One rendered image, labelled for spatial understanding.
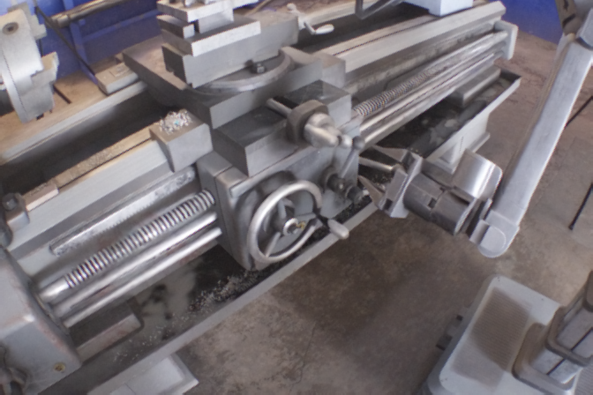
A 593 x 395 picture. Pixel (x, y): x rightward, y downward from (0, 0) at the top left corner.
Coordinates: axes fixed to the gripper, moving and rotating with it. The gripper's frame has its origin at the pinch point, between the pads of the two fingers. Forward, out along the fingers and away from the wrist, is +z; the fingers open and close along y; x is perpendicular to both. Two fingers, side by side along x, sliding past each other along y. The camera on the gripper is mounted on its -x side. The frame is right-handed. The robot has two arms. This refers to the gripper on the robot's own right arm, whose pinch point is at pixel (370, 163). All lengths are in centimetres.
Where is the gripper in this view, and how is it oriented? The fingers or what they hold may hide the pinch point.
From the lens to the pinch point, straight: 71.0
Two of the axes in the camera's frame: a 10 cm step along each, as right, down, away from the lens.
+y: 4.3, -8.8, -1.9
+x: -6.1, -1.3, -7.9
